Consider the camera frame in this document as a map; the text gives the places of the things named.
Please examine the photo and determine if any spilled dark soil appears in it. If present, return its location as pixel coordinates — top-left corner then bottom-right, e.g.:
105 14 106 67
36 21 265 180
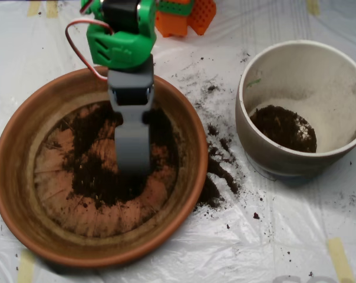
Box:
192 123 243 216

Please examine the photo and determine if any dark soil heap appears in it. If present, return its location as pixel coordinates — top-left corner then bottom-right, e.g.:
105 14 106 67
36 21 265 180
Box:
250 104 318 154

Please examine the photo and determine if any dark soil pile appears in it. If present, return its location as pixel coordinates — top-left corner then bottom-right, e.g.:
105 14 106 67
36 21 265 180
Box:
61 107 179 209

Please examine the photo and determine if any white plant pot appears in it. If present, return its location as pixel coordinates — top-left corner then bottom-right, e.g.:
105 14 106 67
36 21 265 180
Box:
235 40 356 177

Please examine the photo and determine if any beige masking tape strip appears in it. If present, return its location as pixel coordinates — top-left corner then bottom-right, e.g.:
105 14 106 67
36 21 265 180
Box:
17 249 37 283
306 0 320 16
327 237 356 283
27 0 42 17
46 0 60 19

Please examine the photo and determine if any terracotta plant saucer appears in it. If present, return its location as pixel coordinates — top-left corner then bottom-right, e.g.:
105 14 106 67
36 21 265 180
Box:
0 65 209 269

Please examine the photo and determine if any clear plastic sheet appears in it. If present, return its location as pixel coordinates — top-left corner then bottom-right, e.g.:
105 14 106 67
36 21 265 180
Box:
0 0 356 283

